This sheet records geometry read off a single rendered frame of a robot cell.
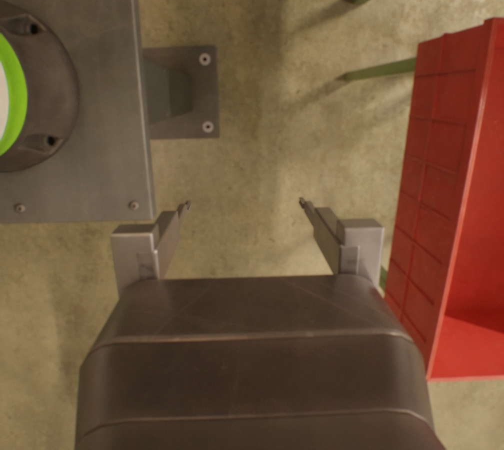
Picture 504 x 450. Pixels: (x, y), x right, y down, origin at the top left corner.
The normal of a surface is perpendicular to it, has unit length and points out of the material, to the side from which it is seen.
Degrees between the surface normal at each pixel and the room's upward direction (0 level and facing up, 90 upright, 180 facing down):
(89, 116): 0
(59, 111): 66
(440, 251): 90
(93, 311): 0
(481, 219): 0
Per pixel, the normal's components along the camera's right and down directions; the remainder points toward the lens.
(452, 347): 0.02, -0.96
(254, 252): 0.04, 0.28
